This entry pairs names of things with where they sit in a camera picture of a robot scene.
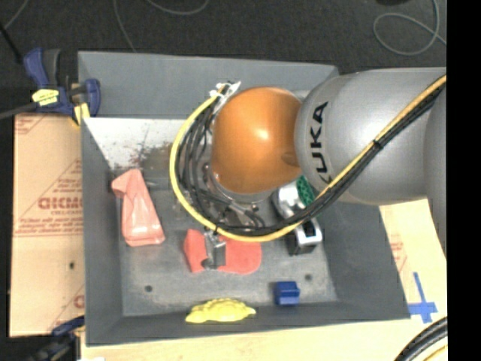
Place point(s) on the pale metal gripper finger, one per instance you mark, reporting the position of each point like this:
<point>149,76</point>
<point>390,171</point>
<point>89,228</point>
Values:
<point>221,252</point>
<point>210,250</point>

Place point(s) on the red flat cloth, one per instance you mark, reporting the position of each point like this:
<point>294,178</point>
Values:
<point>242,256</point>

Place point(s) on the yellow toy food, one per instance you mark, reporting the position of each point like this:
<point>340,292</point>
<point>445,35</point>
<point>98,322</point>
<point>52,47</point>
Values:
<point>219,311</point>

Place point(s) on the grey metal bin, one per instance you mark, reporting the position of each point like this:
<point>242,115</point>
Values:
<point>150,273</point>

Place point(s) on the blue block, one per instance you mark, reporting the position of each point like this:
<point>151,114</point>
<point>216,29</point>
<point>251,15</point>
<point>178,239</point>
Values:
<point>286,293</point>

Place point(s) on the brown cardboard board red print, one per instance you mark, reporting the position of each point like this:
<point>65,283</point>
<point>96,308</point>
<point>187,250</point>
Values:
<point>41,186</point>

